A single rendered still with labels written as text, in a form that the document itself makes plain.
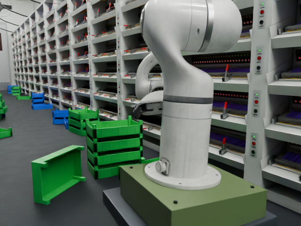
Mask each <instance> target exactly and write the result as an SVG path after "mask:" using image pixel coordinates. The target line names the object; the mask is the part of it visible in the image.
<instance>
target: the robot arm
mask: <svg viewBox="0 0 301 226"><path fill-rule="evenodd" d="M242 28H243V26H242V18H241V14H240V11H239V9H238V8H237V6H236V5H235V4H234V3H233V2H232V1H231V0H149V1H148V2H147V3H146V5H145V6H144V8H143V10H142V13H141V17H140V31H141V33H142V36H143V39H144V41H145V42H146V44H147V46H148V48H149V49H150V50H151V53H150V54H149V55H147V56H146V57H145V58H144V59H143V61H142V62H141V63H140V65H139V67H138V69H137V73H136V82H135V94H136V97H137V98H138V99H140V100H141V101H140V103H139V104H134V105H131V110H133V115H134V116H135V118H136V119H139V117H140V116H141V114H142V115H145V116H147V115H158V114H162V122H161V136H160V151H159V161H154V162H152V163H149V164H148V165H146V167H145V176H146V177H147V178H148V179H149V180H151V181H152V182H154V183H156V184H159V185H161V186H165V187H169V188H174V189H180V190H205V189H209V188H213V187H215V186H217V185H219V183H220V181H221V174H220V173H219V171H217V170H216V169H214V168H212V167H210V166H208V165H207V162H208V151H209V141H210V130H211V116H212V105H213V94H214V82H213V79H212V77H211V76H210V75H209V74H207V73H206V72H204V71H202V70H200V69H198V68H196V67H194V66H192V65H191V64H189V63H188V62H187V61H186V60H185V59H184V58H183V56H182V54H181V51H186V52H206V53H220V52H225V51H227V50H229V49H231V48H232V47H233V46H234V45H235V44H236V43H237V42H238V40H239V38H240V35H241V32H242ZM157 64H159V65H160V67H161V70H162V73H163V77H162V78H161V79H160V80H148V75H149V72H150V70H151V69H152V68H153V67H154V66H155V65H157ZM140 108H142V110H140Z"/></svg>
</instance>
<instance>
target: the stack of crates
mask: <svg viewBox="0 0 301 226"><path fill-rule="evenodd" d="M137 134H138V135H137ZM86 152H87V168H88V170H89V171H90V173H91V174H92V176H93V177H94V179H95V180H97V179H102V178H108V177H114V176H119V168H118V166H125V165H137V164H139V162H140V158H141V157H143V124H142V120H139V121H138V122H136V121H133V120H132V116H128V119H126V120H115V121H105V122H89V119H86Z"/></svg>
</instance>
